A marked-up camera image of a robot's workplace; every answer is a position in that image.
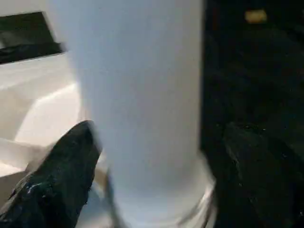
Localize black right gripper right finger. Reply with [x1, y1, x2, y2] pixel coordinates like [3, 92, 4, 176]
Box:
[220, 123, 304, 228]

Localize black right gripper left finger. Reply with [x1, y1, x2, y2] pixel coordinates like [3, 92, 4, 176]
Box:
[0, 120, 103, 228]

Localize white plastic table leg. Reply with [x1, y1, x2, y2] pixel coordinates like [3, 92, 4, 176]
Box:
[46, 0, 214, 224]

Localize black work surface mat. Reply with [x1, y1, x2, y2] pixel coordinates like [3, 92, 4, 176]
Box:
[0, 10, 304, 228]

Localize small yellow label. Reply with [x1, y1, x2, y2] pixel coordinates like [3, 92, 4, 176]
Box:
[244, 9, 267, 23]

